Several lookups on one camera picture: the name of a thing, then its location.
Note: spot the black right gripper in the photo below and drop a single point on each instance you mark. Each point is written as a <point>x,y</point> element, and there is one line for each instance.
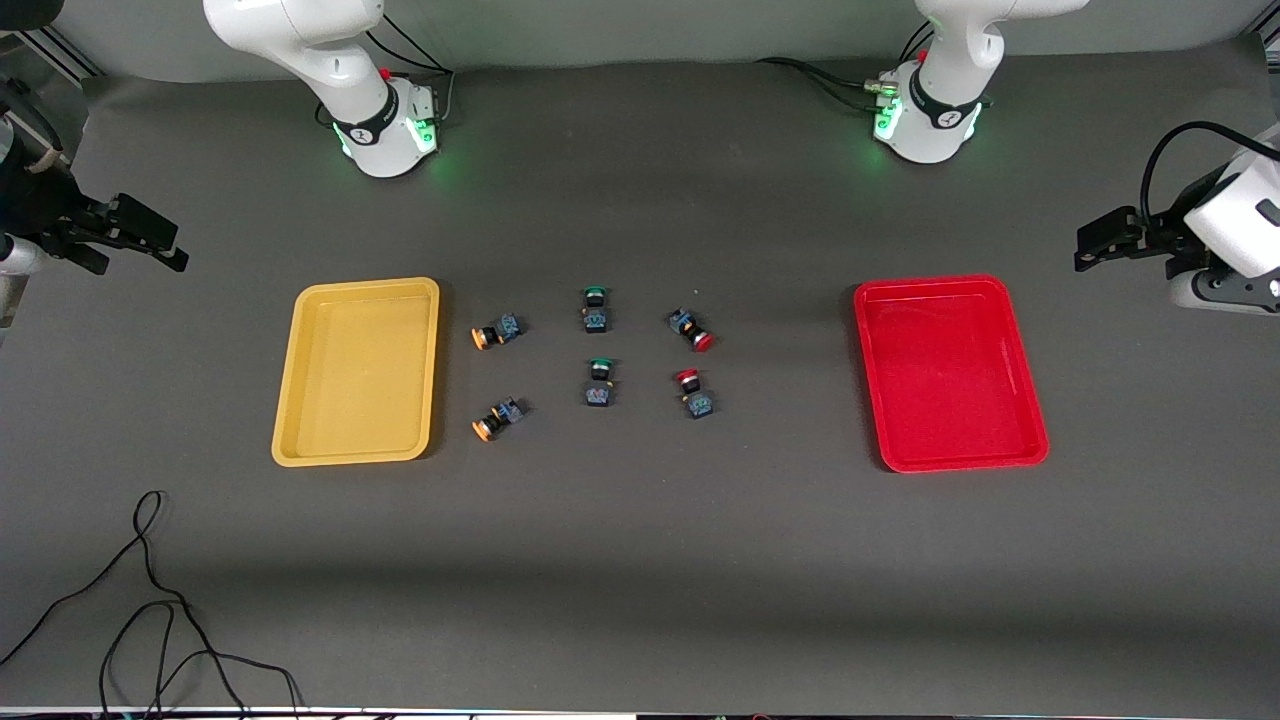
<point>40,203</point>

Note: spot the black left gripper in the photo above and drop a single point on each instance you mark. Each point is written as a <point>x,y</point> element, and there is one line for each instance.
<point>1163,232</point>

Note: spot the red mushroom push button switch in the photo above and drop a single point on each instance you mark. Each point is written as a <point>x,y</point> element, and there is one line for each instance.
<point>694,396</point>
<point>688,327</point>

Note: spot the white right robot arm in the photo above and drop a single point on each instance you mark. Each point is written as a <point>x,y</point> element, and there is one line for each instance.
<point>340,70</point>

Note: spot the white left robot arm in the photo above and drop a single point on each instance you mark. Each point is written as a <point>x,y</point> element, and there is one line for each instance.
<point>950,80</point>

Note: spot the red plastic tray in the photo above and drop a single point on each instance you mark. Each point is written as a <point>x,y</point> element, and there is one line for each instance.
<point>948,372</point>

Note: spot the yellow plastic tray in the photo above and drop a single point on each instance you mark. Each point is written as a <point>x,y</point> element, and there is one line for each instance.
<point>357,372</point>

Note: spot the aluminium frame profile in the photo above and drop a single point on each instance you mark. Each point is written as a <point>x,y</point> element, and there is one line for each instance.
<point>55,52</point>

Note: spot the yellow push button switch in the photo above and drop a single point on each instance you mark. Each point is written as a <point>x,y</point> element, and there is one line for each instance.
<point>500,331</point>
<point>500,416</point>

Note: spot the green push button switch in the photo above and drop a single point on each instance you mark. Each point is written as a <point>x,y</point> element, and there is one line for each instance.
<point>596,312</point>
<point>599,385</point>

